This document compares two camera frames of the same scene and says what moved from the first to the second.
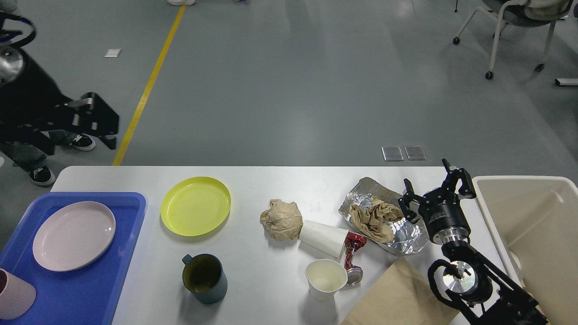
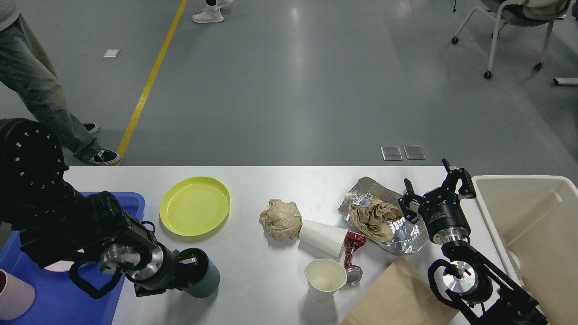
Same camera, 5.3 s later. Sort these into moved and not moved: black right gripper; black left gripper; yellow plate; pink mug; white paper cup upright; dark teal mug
Moved: black left gripper; dark teal mug
Not moved: white paper cup upright; pink mug; yellow plate; black right gripper
